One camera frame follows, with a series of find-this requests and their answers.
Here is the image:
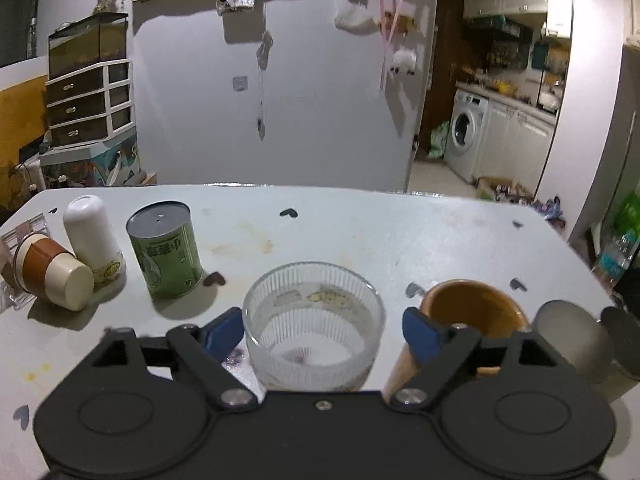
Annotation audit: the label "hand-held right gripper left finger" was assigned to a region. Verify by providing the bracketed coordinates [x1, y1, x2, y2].
[90, 307, 261, 412]

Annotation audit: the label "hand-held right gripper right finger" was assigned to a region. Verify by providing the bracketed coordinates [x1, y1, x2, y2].
[389, 306, 563, 411]

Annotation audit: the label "brown and cream cup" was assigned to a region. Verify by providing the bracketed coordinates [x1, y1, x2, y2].
[11, 234, 96, 312]

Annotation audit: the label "brown ceramic cup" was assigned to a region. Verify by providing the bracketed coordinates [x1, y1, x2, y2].
[382, 280, 532, 399]

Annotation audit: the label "clear ribbed glass cup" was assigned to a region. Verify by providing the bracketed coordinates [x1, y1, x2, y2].
[242, 261, 387, 394]

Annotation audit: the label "silver metal cup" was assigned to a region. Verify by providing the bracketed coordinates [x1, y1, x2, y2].
[534, 300, 617, 386]

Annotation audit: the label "grey metal cup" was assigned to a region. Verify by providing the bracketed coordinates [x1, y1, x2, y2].
[600, 306, 640, 404]

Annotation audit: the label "green tin can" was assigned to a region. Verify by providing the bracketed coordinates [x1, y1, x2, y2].
[125, 201, 204, 301]

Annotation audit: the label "cardboard box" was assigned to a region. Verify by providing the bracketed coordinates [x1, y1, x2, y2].
[475, 176, 517, 204]

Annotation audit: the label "white printed plastic bottle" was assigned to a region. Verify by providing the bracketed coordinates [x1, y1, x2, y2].
[63, 194, 127, 291]

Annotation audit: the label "green printed bag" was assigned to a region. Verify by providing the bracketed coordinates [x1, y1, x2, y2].
[427, 120, 454, 160]

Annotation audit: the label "painted storage box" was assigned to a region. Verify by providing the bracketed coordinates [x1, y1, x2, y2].
[40, 127, 144, 189]

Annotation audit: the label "white washing machine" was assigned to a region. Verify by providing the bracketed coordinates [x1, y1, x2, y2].
[444, 89, 490, 184]

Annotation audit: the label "white kitchen base cabinets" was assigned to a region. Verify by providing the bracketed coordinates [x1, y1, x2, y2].
[472, 94, 559, 197]

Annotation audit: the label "plastic water bottle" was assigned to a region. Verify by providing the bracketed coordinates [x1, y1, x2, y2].
[592, 232, 640, 287]

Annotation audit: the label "clear plastic tray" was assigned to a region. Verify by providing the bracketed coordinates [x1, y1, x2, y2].
[0, 212, 52, 311]

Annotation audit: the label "dark wooden door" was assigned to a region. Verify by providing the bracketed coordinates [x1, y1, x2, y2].
[417, 0, 467, 162]

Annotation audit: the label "white drawer cabinet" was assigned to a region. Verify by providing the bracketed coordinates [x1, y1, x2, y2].
[45, 58, 137, 149]

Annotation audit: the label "white plush toy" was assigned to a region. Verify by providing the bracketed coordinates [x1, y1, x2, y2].
[390, 48, 420, 77]

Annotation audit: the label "pink ribbon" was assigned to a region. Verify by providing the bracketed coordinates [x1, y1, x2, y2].
[377, 0, 409, 94]

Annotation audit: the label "white hanging bag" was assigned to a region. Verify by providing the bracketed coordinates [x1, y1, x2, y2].
[334, 0, 381, 34]

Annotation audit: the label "glass fish tank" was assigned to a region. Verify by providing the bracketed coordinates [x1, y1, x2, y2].
[47, 11, 132, 81]

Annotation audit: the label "kitchen wall rack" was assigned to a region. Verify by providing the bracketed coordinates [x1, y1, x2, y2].
[467, 15, 534, 72]

